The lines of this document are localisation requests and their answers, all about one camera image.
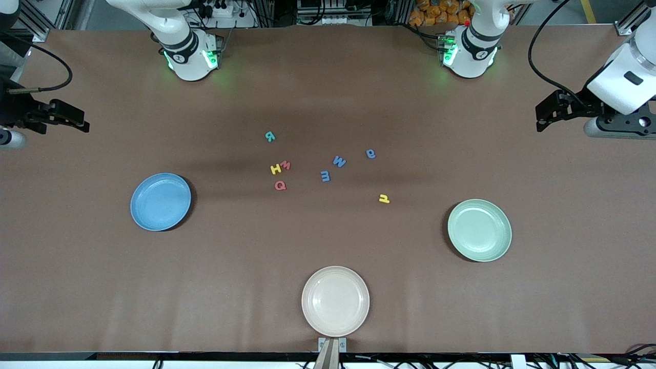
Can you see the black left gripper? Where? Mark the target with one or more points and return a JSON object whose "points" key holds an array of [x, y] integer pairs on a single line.
{"points": [[582, 106]]}

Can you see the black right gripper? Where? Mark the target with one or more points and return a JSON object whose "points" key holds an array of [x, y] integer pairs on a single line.
{"points": [[16, 107]]}

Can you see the teal green letter R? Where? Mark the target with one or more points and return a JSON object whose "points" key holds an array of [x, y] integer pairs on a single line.
{"points": [[270, 136]]}

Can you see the yellow letter H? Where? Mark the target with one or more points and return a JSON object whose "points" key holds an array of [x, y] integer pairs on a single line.
{"points": [[275, 169]]}

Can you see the red lowercase letter w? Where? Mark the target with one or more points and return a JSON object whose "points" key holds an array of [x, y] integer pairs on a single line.
{"points": [[286, 165]]}

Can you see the blue uppercase letter W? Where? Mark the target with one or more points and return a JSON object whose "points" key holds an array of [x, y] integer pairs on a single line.
{"points": [[339, 161]]}

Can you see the red letter Q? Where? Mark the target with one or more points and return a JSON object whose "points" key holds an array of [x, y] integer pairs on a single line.
{"points": [[283, 188]]}

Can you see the blue lowercase letter m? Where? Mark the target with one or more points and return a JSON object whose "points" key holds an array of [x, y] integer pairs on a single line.
{"points": [[325, 177]]}

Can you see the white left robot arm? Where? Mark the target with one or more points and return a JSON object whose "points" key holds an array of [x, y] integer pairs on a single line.
{"points": [[474, 56]]}

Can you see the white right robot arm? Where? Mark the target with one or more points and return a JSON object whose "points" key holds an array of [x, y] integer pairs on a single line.
{"points": [[184, 61]]}

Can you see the blue plate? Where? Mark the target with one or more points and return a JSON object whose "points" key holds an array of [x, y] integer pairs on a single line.
{"points": [[159, 202]]}

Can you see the green plate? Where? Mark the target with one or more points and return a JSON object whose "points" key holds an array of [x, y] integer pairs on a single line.
{"points": [[479, 230]]}

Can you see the beige plate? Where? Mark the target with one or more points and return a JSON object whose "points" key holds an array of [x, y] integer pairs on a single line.
{"points": [[335, 301]]}

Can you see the orange packets bag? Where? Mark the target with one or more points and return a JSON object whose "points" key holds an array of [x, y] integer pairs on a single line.
{"points": [[435, 13]]}

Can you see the brown table cover sheet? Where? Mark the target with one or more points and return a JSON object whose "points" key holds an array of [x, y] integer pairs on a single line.
{"points": [[102, 287]]}

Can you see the white power strip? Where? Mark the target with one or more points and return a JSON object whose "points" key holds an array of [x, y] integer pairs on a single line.
{"points": [[223, 9]]}

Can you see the black electronics rack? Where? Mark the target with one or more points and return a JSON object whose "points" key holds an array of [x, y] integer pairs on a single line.
{"points": [[333, 13]]}

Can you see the aluminium frame post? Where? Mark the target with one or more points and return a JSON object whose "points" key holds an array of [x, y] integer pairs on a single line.
{"points": [[38, 31], [628, 25]]}

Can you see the grey metal camera mount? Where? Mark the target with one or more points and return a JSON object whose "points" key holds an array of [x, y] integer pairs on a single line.
{"points": [[332, 356]]}

